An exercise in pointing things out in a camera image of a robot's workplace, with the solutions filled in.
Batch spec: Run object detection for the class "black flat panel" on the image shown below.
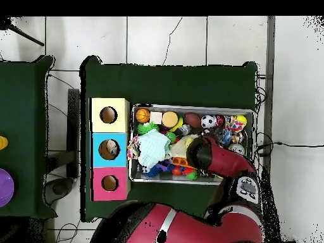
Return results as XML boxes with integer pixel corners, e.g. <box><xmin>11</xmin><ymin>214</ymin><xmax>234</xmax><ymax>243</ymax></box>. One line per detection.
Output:
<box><xmin>67</xmin><ymin>88</ymin><xmax>81</xmax><ymax>178</ymax></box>

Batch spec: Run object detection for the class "dark green tablecloth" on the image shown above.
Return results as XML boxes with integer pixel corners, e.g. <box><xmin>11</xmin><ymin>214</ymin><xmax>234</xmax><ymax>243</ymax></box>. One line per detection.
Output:
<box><xmin>80</xmin><ymin>56</ymin><xmax>258</xmax><ymax>222</ymax></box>

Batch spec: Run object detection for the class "orange foam disc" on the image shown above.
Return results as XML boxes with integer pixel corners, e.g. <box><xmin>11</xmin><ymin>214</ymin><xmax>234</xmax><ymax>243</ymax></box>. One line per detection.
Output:
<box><xmin>161</xmin><ymin>111</ymin><xmax>179</xmax><ymax>128</ymax></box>

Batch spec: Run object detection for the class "orange toy basketball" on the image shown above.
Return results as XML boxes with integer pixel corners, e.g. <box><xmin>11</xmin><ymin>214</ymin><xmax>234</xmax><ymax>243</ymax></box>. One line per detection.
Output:
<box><xmin>135</xmin><ymin>108</ymin><xmax>151</xmax><ymax>124</ymax></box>

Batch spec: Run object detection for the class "black and white soccer ball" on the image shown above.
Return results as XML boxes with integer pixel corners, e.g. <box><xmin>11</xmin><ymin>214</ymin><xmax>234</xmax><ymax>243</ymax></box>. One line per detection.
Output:
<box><xmin>201</xmin><ymin>115</ymin><xmax>217</xmax><ymax>129</ymax></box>

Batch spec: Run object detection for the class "brown toy football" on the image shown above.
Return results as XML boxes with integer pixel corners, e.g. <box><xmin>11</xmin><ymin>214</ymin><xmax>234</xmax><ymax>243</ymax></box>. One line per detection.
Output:
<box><xmin>184</xmin><ymin>113</ymin><xmax>203</xmax><ymax>128</ymax></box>

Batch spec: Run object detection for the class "green spiky ball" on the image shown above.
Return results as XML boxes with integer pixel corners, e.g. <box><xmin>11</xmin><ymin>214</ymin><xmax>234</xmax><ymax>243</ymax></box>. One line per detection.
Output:
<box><xmin>136</xmin><ymin>121</ymin><xmax>159</xmax><ymax>135</ymax></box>

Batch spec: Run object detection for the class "neighbouring green table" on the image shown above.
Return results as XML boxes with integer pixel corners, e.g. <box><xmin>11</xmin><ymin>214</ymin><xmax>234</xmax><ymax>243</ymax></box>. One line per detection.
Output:
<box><xmin>0</xmin><ymin>55</ymin><xmax>58</xmax><ymax>220</ymax></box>

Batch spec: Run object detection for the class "wooden box with three holes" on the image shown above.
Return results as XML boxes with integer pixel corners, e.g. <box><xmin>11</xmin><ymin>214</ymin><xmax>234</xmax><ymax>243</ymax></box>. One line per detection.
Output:
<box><xmin>89</xmin><ymin>97</ymin><xmax>131</xmax><ymax>203</ymax></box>

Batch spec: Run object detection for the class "plain wooden cube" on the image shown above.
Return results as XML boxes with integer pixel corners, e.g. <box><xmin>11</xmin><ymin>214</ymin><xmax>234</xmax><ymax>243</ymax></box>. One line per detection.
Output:
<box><xmin>149</xmin><ymin>111</ymin><xmax>163</xmax><ymax>125</ymax></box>

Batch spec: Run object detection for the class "grey round base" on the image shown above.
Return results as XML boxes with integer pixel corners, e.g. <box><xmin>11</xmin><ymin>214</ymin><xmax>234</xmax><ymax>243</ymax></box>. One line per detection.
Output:
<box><xmin>45</xmin><ymin>177</ymin><xmax>75</xmax><ymax>206</ymax></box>

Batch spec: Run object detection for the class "cream knitted cloth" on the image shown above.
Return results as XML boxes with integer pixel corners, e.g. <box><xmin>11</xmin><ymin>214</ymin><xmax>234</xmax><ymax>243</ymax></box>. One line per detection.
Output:
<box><xmin>168</xmin><ymin>134</ymin><xmax>199</xmax><ymax>160</ymax></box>

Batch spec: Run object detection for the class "mint green knitted cloth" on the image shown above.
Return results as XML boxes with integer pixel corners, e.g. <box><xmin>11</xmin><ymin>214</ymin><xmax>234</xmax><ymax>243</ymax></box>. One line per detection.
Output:
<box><xmin>137</xmin><ymin>128</ymin><xmax>171</xmax><ymax>169</ymax></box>

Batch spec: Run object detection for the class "black power cable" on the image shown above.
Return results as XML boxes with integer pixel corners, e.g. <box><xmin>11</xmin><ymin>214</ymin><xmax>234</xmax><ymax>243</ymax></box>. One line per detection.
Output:
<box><xmin>255</xmin><ymin>140</ymin><xmax>324</xmax><ymax>156</ymax></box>

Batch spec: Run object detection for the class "purple ball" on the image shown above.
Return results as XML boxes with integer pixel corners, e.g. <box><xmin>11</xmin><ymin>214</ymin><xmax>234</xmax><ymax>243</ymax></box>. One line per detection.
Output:
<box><xmin>0</xmin><ymin>168</ymin><xmax>15</xmax><ymax>208</ymax></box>

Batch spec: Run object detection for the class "black tripod leg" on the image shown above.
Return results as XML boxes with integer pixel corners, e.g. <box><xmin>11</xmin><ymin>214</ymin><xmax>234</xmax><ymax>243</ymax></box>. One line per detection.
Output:
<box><xmin>0</xmin><ymin>17</ymin><xmax>45</xmax><ymax>47</ymax></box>

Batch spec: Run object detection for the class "silver wire mesh bin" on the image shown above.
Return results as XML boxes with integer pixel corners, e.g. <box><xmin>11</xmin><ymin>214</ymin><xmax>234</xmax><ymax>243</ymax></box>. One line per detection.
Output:
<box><xmin>128</xmin><ymin>103</ymin><xmax>255</xmax><ymax>187</ymax></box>

